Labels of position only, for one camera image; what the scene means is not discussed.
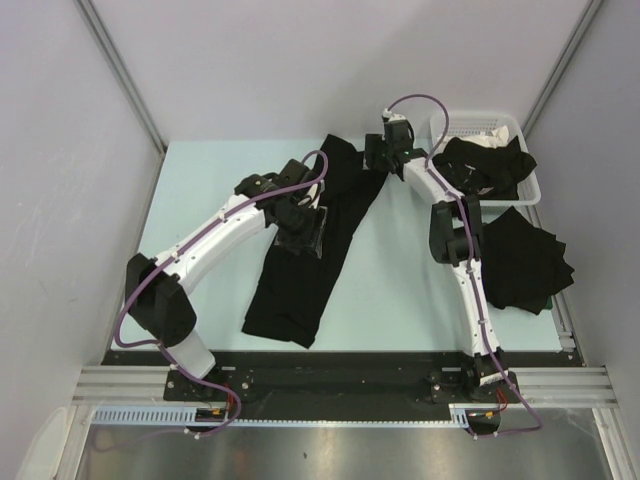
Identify right aluminium frame post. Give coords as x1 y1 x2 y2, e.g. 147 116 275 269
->
521 0 608 138

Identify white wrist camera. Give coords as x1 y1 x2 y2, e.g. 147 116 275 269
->
381 109 407 123
298 183 324 209

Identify black t shirt blue logo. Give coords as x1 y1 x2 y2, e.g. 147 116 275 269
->
242 134 387 348

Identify left aluminium frame post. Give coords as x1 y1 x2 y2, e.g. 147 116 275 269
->
74 0 167 154

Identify aluminium rail right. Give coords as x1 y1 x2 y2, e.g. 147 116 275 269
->
485 138 616 479

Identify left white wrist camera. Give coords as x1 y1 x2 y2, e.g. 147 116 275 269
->
298 183 324 209

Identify black shirts in basket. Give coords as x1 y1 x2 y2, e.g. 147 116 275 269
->
432 138 537 200

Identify white cloth in basket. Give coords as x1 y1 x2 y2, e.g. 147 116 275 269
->
436 125 510 153

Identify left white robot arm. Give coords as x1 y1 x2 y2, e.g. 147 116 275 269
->
119 154 328 400

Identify white plastic laundry basket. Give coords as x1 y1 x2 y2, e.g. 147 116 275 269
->
429 110 541 209

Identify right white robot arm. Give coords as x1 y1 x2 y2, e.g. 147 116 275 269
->
364 111 513 401

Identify aluminium frame post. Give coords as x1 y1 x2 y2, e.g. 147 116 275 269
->
521 0 608 138
74 0 167 154

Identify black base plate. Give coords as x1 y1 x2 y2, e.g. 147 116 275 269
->
102 350 584 434

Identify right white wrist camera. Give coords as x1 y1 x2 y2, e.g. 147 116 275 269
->
381 109 407 123

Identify slotted cable duct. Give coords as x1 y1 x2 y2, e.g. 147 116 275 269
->
91 404 498 430

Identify folded black shirt stack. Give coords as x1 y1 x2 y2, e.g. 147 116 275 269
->
482 207 575 315

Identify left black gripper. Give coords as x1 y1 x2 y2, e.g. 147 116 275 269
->
273 200 327 258

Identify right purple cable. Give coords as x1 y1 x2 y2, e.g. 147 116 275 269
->
387 93 545 435

